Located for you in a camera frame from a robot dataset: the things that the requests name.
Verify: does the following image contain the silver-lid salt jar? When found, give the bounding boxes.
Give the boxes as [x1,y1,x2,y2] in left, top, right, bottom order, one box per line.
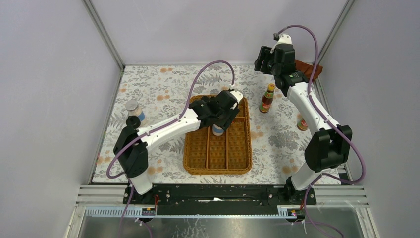
[125,99,147,125]
[212,124,224,136]

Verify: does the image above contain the red sauce bottle yellow cap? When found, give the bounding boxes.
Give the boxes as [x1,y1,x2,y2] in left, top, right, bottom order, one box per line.
[259,83,276,113]

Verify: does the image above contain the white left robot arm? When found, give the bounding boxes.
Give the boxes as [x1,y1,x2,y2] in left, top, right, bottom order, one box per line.
[113,89,244,204]

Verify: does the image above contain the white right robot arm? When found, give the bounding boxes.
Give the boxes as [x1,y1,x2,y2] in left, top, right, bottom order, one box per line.
[254,43,352,204]

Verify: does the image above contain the brown folded cloth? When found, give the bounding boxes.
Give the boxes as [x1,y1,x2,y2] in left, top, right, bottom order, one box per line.
[295,59,323,81]

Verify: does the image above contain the brown wicker basket tray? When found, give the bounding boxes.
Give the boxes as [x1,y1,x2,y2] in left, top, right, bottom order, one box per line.
[183,98,252,175]

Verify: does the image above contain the floral table mat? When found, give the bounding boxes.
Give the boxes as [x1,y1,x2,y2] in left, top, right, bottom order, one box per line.
[92,64,311,184]

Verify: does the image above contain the black-cap pale spice jar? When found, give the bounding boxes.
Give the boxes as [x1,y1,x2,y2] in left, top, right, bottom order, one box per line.
[125,116,141,129]

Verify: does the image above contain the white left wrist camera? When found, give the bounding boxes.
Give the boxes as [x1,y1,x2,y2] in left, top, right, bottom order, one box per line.
[228,88,244,110]

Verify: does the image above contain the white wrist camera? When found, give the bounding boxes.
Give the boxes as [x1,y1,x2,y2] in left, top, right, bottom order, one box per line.
[270,33,292,53]
[228,88,244,110]

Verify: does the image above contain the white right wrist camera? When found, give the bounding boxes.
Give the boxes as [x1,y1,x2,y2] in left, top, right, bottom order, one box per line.
[270,33,292,53]

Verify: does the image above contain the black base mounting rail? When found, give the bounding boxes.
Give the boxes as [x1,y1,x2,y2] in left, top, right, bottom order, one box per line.
[123,181,317,216]

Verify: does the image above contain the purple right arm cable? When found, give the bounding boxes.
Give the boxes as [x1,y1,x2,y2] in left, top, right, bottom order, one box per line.
[274,25,367,238]

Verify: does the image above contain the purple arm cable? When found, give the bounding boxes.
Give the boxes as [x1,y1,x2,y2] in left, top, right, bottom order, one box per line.
[106,60,236,238]
[274,25,367,238]

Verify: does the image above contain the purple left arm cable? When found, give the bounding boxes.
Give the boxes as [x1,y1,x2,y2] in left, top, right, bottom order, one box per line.
[106,60,236,238]

